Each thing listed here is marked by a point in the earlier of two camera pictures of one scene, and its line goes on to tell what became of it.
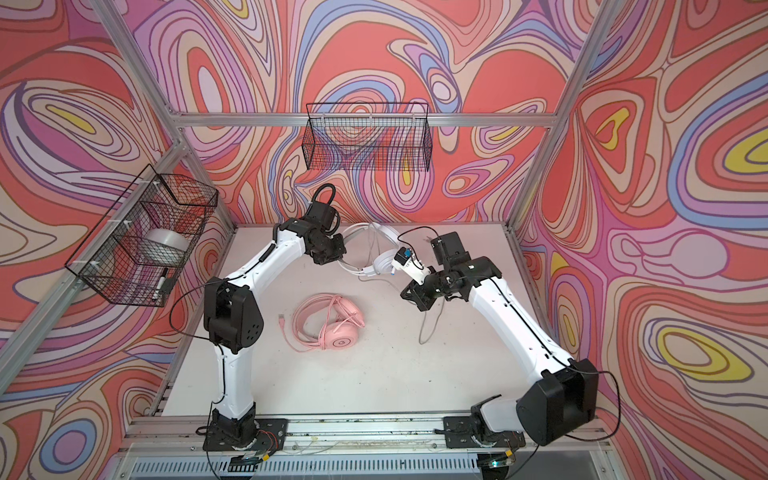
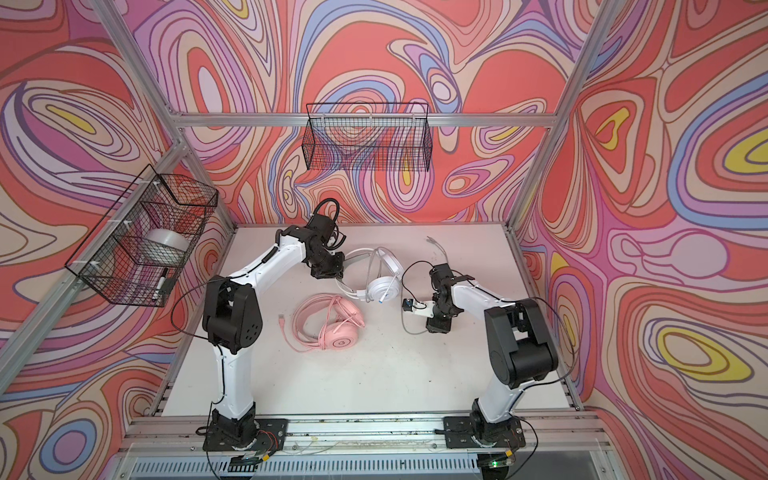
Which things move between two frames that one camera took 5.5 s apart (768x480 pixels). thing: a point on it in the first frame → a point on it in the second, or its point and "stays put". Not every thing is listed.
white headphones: x=384 y=259 → x=382 y=288
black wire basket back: x=367 y=136 stays put
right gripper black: x=417 y=294 → x=436 y=325
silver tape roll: x=166 y=245 stays put
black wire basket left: x=139 y=249 stays put
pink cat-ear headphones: x=340 y=329 stays put
